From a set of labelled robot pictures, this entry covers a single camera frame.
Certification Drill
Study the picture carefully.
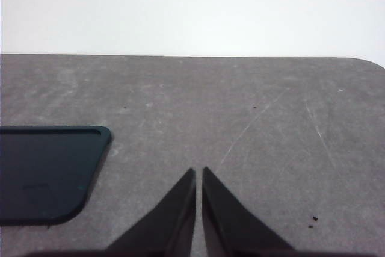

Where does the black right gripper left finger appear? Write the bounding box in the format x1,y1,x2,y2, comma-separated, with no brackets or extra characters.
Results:
103,168,197,255

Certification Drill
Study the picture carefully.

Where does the dark green rectangular tray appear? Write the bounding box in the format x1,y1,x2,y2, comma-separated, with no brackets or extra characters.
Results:
0,126,112,227

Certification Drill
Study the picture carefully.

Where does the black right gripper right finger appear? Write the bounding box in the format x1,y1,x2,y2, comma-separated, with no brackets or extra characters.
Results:
201,166,297,255

